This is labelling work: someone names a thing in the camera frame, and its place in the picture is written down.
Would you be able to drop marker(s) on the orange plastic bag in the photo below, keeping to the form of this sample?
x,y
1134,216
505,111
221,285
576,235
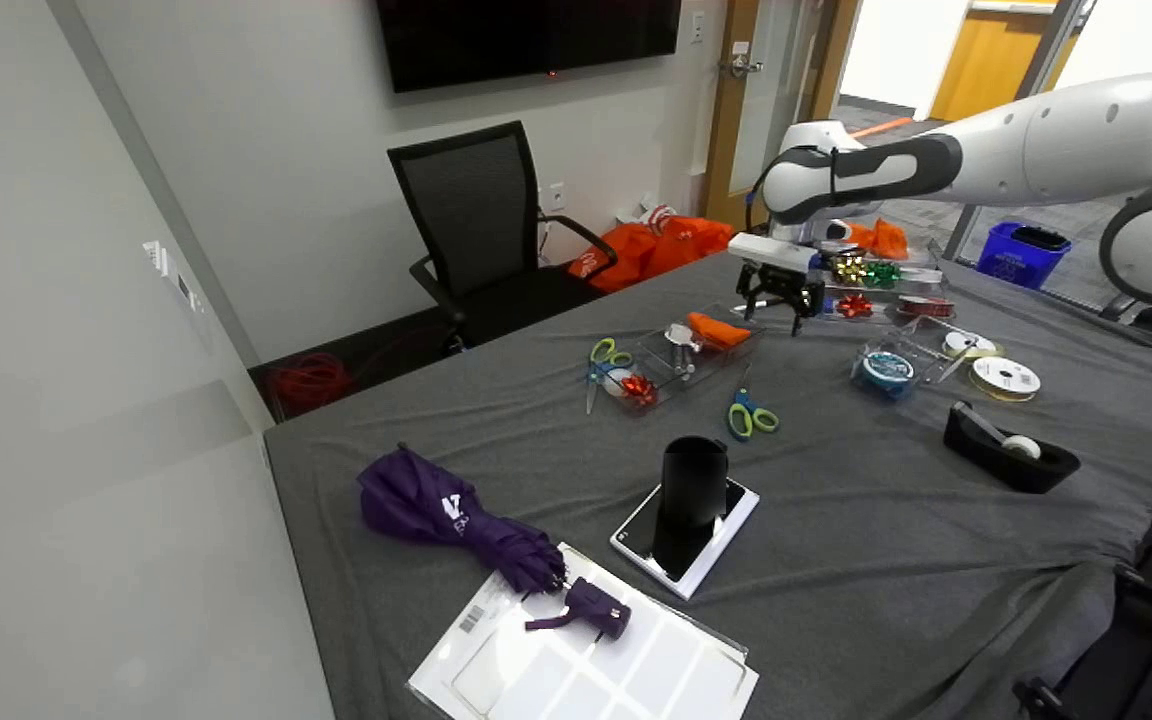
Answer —
x,y
648,250

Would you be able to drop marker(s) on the white label sheet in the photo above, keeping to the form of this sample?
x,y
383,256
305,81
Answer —
x,y
490,666

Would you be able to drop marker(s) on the purple umbrella sleeve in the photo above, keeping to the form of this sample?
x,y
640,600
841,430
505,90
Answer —
x,y
589,605

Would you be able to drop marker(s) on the black and white box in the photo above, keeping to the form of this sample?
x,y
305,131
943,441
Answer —
x,y
638,531

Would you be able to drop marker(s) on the purple folded umbrella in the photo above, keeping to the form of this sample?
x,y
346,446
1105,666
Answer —
x,y
408,497

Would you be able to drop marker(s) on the green blue scissors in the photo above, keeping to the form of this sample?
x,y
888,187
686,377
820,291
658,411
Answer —
x,y
605,357
744,418

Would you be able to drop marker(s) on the ice breakers mint tin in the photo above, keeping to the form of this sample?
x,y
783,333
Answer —
x,y
886,375

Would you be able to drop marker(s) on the orange ribbon piece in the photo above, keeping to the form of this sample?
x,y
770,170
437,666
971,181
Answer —
x,y
717,333

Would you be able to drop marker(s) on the clear organizer tray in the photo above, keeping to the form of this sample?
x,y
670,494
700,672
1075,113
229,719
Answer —
x,y
846,272

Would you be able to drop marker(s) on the black cylindrical cup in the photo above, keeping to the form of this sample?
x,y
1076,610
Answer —
x,y
688,497

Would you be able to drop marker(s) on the wall television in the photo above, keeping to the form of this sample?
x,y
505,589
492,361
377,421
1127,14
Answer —
x,y
463,40

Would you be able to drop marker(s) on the white gold ribbon spool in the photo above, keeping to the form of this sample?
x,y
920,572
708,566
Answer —
x,y
1006,383

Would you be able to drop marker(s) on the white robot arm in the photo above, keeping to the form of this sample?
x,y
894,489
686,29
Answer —
x,y
1062,144

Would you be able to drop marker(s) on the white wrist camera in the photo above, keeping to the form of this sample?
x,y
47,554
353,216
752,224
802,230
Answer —
x,y
770,250

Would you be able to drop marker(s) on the green gift bow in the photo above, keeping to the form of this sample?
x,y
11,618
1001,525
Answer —
x,y
881,277

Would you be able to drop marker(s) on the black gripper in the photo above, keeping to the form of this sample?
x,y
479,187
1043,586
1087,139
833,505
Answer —
x,y
797,291

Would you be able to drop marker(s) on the red gift bow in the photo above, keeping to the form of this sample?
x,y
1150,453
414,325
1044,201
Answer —
x,y
630,384
852,304

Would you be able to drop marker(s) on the blue bin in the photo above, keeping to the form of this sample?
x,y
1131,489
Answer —
x,y
1021,252

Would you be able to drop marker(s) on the orange tissue ribbon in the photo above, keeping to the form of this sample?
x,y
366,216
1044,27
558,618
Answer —
x,y
881,237

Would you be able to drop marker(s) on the black office chair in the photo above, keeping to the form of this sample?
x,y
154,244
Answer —
x,y
479,213

